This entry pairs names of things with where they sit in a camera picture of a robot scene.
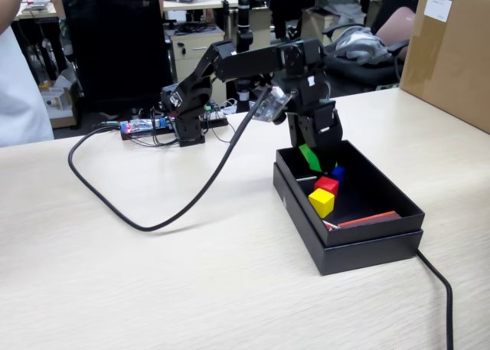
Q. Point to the person in white shirt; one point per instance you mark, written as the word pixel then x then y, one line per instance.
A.
pixel 19 97

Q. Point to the red wooden cube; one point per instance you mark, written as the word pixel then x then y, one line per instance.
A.
pixel 326 184

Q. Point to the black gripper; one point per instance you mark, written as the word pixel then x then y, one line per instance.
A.
pixel 302 116

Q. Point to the blue wooden cube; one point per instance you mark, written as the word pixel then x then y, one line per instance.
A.
pixel 338 174

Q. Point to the small cardboard carton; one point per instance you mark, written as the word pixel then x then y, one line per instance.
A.
pixel 317 24

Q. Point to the black open box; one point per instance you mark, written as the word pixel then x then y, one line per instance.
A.
pixel 371 256

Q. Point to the black office chair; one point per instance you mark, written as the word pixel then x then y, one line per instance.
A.
pixel 115 40

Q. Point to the small white box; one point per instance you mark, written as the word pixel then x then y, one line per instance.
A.
pixel 53 101

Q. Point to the bare person forearm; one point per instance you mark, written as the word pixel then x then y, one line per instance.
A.
pixel 7 5

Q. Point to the beige drawer cabinet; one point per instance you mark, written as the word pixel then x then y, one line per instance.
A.
pixel 187 55

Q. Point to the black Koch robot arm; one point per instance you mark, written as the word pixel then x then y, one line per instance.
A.
pixel 249 59

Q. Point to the large cardboard box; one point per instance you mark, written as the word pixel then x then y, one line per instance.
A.
pixel 448 59

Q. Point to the grey clothing pile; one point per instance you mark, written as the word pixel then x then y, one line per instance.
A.
pixel 360 43

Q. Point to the yellow wooden cube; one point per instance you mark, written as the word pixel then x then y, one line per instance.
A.
pixel 321 202

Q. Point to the office chair with pink back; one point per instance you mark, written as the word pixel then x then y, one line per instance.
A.
pixel 356 73

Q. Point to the blue controller board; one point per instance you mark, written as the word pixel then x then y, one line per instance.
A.
pixel 141 127

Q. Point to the black cardboard box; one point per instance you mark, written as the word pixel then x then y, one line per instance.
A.
pixel 375 231

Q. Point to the clear wrist camera board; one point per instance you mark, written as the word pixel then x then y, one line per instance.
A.
pixel 270 105

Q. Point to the black base bar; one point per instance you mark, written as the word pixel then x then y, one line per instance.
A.
pixel 215 123

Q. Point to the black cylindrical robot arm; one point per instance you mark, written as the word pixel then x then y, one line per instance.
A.
pixel 244 20

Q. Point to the orange red flat block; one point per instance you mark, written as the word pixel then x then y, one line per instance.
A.
pixel 369 218

